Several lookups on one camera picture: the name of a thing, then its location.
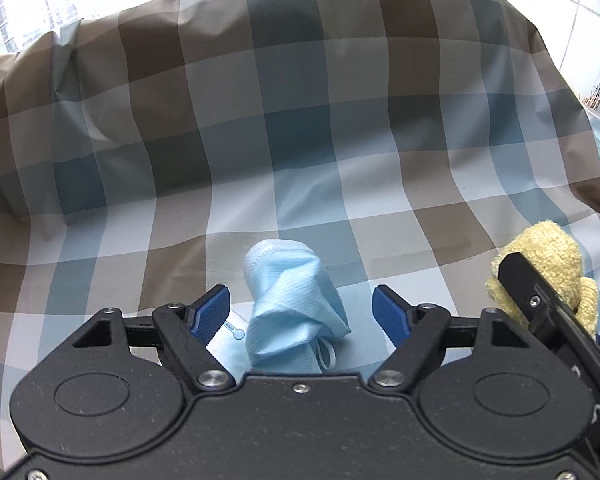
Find yellow fluffy towel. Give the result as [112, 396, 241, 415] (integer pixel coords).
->
[486, 220, 600, 338]

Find light blue face mask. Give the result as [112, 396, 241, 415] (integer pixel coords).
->
[244, 240, 350, 375]

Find white mask wrapper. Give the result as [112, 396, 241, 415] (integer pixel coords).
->
[207, 310, 251, 382]

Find checkered plaid cloth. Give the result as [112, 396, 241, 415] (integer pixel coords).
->
[0, 0, 600, 475]

